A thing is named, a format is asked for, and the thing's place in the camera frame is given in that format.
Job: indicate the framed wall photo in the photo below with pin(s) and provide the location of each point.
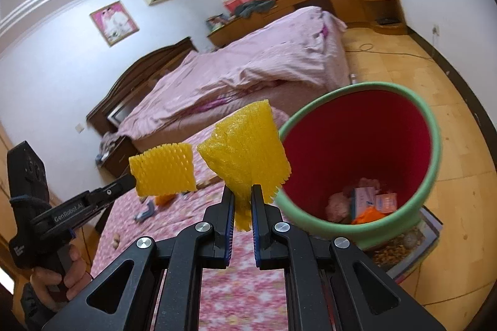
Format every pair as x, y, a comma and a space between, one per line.
114, 22

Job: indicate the dark wooden nightstand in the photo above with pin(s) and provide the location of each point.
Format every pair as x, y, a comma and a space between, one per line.
116, 162

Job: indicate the green bin with red inside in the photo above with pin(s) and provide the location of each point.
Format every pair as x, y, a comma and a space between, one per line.
388, 121

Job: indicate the orange foam net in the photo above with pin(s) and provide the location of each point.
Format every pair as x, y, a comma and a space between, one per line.
369, 217

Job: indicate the low wall socket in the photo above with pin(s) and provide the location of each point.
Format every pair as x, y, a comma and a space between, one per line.
437, 29

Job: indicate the yellow foam net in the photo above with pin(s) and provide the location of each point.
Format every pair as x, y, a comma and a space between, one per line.
244, 148
163, 168

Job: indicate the wooden bed pink blanket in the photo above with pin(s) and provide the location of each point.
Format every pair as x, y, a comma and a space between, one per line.
252, 63

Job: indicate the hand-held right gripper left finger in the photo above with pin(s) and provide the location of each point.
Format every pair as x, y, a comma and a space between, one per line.
229, 214

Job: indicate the brown walnut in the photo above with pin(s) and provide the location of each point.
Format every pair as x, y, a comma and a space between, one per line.
116, 239

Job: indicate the person's left forearm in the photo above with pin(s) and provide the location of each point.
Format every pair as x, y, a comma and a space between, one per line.
27, 309

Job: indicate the orange cardboard box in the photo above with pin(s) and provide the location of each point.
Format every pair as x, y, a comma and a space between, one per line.
386, 202

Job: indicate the wooden wardrobe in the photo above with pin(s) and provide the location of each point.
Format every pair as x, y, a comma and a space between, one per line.
3, 175

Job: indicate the pile of clothes on nightstand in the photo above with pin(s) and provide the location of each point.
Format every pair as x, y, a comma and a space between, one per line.
108, 144

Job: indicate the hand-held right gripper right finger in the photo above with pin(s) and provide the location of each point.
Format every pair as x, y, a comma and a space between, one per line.
257, 226

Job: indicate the dark wooden headboard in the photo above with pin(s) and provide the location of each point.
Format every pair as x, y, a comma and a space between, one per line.
136, 71

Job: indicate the person's left hand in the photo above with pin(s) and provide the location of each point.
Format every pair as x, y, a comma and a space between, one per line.
73, 272

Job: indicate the dark grey clothes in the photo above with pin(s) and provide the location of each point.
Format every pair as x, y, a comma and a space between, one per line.
254, 7

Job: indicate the white foam net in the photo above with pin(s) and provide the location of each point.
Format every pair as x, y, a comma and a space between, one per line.
367, 183

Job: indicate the white plastic bag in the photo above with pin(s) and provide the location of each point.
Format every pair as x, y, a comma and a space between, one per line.
337, 206

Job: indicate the white box with green top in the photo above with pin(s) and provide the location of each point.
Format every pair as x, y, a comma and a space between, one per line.
363, 199

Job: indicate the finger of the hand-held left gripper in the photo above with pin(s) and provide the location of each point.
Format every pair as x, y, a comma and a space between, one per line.
112, 189

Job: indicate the magazine under bin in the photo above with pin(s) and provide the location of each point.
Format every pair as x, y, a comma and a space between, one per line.
407, 241

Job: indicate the blue white tube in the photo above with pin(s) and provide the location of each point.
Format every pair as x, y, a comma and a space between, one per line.
145, 210

